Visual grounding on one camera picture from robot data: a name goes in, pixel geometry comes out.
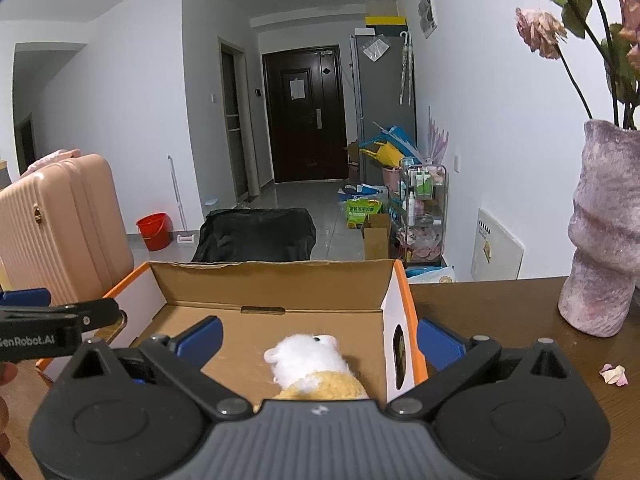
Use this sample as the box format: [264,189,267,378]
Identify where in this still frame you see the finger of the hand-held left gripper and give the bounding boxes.
[0,299,122,335]
[0,288,52,307]

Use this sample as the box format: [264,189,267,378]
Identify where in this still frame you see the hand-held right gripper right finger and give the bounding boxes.
[385,318,587,420]

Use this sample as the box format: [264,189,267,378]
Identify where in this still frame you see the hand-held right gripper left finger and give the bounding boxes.
[56,316,250,421]

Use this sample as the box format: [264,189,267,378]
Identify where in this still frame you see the white yellow plush toy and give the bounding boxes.
[252,332,371,413]

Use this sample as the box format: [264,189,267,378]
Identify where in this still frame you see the orange cardboard box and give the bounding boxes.
[42,259,430,405]

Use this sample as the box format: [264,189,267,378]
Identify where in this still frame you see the person's left hand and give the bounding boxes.
[0,362,19,458]

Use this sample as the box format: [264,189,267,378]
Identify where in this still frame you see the blue white package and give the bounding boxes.
[406,266,457,284]

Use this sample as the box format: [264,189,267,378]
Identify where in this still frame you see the pink ribbed suitcase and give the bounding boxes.
[0,154,135,312]

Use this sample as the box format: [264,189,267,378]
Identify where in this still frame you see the red bucket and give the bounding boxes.
[136,213,171,252]

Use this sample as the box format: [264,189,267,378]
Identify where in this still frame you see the white flat board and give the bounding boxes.
[471,208,526,283]

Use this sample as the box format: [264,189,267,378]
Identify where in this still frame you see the black fabric bundle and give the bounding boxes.
[191,207,317,263]

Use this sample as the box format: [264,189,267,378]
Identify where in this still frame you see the small brown cardboard box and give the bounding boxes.
[361,213,394,261]

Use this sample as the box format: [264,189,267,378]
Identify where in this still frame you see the white mop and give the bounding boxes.
[166,155,197,247]

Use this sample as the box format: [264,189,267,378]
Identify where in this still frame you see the green printed bag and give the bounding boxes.
[346,199,384,230]

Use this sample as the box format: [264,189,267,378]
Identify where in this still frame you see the blue and white floor packets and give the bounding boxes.
[337,184,389,202]

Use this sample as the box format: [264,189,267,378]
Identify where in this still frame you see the pink plastic basket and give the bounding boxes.
[382,165,408,194]

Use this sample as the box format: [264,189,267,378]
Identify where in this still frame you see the fallen pink petal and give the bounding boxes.
[599,362,629,388]

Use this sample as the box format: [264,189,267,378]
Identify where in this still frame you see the yellow plastic stool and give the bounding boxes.
[360,142,401,169]

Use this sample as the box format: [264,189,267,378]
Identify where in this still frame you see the pink textured vase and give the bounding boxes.
[557,119,640,338]

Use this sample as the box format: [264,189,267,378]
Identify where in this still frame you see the open brown cardboard carton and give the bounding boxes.
[345,141,362,182]

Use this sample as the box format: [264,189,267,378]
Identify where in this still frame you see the purple wing decoration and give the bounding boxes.
[425,106,450,166]

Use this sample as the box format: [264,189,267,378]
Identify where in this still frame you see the grey interior door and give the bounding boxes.
[219,42,250,202]

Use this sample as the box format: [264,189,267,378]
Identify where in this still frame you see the dark brown entrance door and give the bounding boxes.
[262,46,348,184]

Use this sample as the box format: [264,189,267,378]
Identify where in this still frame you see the grey fridge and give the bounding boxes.
[350,30,417,181]

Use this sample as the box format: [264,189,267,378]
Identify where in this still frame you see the white folded umbrella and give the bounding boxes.
[398,31,414,106]

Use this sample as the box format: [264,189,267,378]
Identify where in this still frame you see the clear plastic bag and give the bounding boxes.
[361,35,390,61]

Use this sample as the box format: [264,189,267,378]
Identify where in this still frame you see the yellow and blue box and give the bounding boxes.
[365,16,408,31]

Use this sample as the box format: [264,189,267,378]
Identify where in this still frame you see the bunch of dried pink roses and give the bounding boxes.
[515,0,640,132]

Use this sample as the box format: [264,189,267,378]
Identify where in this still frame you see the wire rolling cart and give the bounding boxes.
[397,157,449,267]

